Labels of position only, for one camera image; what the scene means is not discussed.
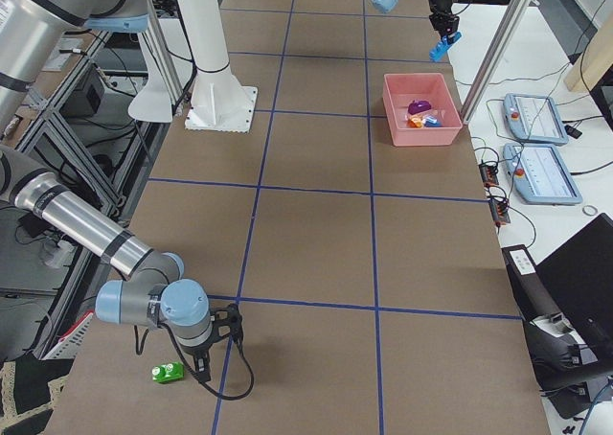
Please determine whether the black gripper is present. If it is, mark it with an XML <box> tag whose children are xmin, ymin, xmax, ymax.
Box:
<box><xmin>429</xmin><ymin>11</ymin><xmax>460</xmax><ymax>37</ymax></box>
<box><xmin>181</xmin><ymin>304</ymin><xmax>242</xmax><ymax>382</ymax></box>

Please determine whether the long blue block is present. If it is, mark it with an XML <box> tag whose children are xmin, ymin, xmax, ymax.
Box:
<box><xmin>429</xmin><ymin>32</ymin><xmax>462</xmax><ymax>62</ymax></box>

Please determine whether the green block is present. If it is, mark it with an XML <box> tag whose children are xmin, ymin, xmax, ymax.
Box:
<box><xmin>151</xmin><ymin>361</ymin><xmax>185</xmax><ymax>384</ymax></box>

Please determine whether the purple block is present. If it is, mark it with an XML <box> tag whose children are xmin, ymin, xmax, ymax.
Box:
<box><xmin>407</xmin><ymin>100</ymin><xmax>432</xmax><ymax>115</ymax></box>

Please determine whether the small blue block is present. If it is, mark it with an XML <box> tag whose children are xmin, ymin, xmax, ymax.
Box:
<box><xmin>422</xmin><ymin>115</ymin><xmax>442</xmax><ymax>127</ymax></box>

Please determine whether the orange block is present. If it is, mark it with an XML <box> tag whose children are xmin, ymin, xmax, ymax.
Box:
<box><xmin>407</xmin><ymin>115</ymin><xmax>425</xmax><ymax>128</ymax></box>

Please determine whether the pink plastic box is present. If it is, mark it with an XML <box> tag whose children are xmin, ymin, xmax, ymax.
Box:
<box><xmin>382</xmin><ymin>73</ymin><xmax>463</xmax><ymax>147</ymax></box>

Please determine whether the far teach pendant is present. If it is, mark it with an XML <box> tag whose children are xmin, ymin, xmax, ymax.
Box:
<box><xmin>503</xmin><ymin>93</ymin><xmax>568</xmax><ymax>146</ymax></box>

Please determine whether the teach pendant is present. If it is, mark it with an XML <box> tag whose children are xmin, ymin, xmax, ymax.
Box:
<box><xmin>503</xmin><ymin>93</ymin><xmax>568</xmax><ymax>146</ymax></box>
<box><xmin>503</xmin><ymin>143</ymin><xmax>582</xmax><ymax>205</ymax></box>

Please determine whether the near teach pendant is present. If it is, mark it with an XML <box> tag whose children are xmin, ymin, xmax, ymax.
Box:
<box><xmin>503</xmin><ymin>143</ymin><xmax>582</xmax><ymax>205</ymax></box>

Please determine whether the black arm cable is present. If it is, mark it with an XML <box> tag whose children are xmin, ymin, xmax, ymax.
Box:
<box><xmin>132</xmin><ymin>309</ymin><xmax>256</xmax><ymax>401</ymax></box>

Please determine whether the aluminium frame post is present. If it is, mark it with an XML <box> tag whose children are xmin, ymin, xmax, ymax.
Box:
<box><xmin>460</xmin><ymin>0</ymin><xmax>532</xmax><ymax>125</ymax></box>

